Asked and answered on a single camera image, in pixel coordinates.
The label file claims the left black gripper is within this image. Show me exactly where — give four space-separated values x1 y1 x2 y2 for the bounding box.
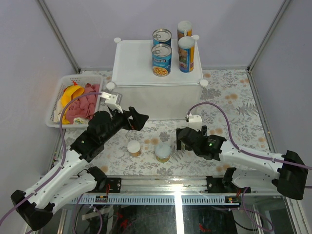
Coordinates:
102 106 150 145

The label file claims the short can white lid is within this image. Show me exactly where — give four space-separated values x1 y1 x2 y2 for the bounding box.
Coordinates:
127 140 141 157

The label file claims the short can clear lid front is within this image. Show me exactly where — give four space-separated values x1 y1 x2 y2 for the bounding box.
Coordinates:
155 142 171 163

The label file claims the blue can pull-tab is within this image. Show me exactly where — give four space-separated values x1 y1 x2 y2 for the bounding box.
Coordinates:
151 43 172 77
152 29 172 46

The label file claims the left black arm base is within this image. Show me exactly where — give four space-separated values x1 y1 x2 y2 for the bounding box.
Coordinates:
85 166 121 194

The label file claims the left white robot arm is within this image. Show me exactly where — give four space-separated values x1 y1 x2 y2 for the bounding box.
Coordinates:
11 107 149 231

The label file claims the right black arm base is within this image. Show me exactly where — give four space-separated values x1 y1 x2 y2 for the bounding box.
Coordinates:
204 167 245 194

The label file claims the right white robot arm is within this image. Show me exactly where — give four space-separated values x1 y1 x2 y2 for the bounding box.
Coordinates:
176 126 308 200

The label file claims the white plastic storage cabinet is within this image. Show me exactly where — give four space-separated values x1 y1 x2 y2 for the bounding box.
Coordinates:
112 39 208 120

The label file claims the pink cloth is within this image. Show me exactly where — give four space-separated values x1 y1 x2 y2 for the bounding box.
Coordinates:
66 83 99 124

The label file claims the white plastic laundry basket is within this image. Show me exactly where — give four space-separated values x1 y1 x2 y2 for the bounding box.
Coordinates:
45 74 103 128

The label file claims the yellow cloth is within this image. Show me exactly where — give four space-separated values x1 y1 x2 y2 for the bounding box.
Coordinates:
60 81 84 109

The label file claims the white patterned cloth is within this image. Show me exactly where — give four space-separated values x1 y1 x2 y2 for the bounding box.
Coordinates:
53 99 70 124

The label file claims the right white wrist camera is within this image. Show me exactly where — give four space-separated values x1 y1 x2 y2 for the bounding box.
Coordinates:
186 113 202 131

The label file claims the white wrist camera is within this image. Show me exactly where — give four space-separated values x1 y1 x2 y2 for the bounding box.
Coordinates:
100 92 123 114
186 113 202 131

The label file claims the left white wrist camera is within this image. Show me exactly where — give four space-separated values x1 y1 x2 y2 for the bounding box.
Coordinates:
100 92 123 114

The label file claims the aluminium front rail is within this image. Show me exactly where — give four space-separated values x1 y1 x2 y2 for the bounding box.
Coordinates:
36 175 244 205

